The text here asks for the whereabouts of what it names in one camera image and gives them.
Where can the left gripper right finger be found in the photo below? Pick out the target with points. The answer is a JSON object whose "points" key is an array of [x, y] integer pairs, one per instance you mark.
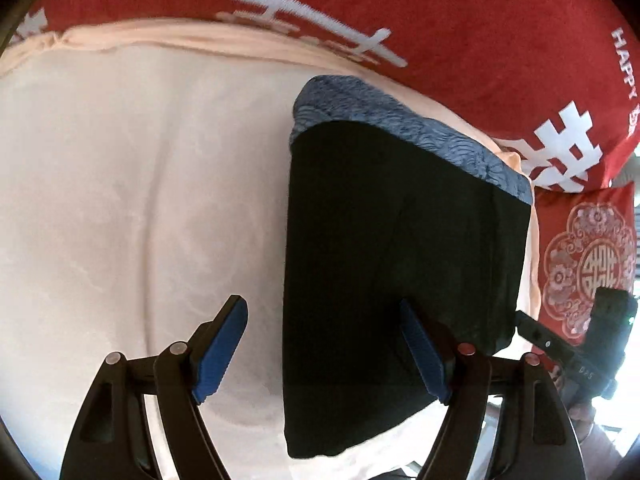
{"points": [[533, 438]]}

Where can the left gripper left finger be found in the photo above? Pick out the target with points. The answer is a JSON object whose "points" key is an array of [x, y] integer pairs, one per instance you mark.
{"points": [[111, 438]]}

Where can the black pants with blue trim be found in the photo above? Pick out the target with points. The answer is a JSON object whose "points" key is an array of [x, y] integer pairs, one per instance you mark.
{"points": [[403, 233]]}

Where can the person's right hand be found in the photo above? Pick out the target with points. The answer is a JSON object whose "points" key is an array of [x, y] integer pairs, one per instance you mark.
{"points": [[599, 454]]}

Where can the red embroidered cushion right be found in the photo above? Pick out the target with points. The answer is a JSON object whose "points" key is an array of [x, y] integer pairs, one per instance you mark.
{"points": [[587, 240]]}

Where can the peach cloth sofa seat cover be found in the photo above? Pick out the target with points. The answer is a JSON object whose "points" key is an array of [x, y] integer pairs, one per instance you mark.
{"points": [[144, 173]]}

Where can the red sofa cover with characters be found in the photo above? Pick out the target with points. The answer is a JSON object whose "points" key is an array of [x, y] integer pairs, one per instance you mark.
{"points": [[555, 80]]}

